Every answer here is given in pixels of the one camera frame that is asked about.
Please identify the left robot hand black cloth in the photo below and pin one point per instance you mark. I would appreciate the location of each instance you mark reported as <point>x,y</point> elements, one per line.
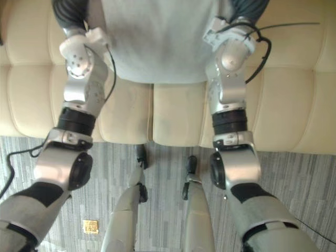
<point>69,13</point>

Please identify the right robot hand black cloth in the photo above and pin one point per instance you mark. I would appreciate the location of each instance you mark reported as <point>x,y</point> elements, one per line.
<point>248,8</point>

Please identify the light grey cushion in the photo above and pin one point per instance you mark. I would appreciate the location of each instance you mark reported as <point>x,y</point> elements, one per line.
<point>160,39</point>

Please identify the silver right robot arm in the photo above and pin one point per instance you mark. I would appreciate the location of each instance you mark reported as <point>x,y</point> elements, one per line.
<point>236,162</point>

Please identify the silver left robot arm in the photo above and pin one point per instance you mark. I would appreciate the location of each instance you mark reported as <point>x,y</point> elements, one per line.
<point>53,168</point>

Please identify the cream leather sofa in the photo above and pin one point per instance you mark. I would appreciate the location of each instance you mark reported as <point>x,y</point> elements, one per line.
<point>286,99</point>

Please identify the silver right robot leg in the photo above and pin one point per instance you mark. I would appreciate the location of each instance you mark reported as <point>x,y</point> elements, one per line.
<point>195,210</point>

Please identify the silver robot leg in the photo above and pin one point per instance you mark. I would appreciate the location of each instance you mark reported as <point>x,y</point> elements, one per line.
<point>123,218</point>
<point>195,210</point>

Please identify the silver left robot leg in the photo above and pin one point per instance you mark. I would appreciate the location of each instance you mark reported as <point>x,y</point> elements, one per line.
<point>123,218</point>

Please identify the brass floor socket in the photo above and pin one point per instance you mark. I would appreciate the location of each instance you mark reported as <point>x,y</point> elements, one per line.
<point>90,226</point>

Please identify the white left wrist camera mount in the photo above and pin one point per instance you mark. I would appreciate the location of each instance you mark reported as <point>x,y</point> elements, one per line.
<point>98,36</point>

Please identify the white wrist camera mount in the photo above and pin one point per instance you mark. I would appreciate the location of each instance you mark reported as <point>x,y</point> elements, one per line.
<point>214,32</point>
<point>98,36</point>

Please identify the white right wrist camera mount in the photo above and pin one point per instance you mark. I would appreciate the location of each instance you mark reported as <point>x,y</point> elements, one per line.
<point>214,32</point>

